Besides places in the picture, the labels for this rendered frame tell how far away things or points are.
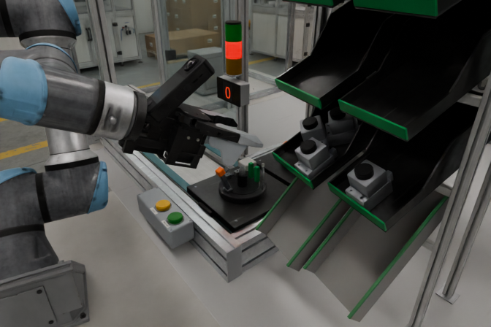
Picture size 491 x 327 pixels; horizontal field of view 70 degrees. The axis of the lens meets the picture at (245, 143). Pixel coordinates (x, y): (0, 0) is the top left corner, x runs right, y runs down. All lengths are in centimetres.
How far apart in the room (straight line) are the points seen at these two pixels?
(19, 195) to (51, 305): 24
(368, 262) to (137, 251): 61
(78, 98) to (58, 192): 44
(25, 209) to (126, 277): 30
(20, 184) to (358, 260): 72
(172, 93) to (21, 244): 50
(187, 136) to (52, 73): 19
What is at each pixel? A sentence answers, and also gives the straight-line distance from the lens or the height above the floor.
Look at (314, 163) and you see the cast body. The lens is 65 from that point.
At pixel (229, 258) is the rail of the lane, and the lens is 87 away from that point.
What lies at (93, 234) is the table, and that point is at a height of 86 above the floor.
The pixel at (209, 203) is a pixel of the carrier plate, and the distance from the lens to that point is 99.
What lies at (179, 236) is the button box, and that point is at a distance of 96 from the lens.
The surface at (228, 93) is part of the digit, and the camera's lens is 112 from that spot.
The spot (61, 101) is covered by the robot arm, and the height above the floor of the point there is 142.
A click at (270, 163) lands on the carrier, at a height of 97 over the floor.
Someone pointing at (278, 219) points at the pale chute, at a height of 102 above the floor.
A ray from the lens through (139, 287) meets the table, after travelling 96.
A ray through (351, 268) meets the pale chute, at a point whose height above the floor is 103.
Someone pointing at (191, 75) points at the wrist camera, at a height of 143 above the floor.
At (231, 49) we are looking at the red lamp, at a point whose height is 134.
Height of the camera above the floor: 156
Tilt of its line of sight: 27 degrees down
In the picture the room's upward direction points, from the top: straight up
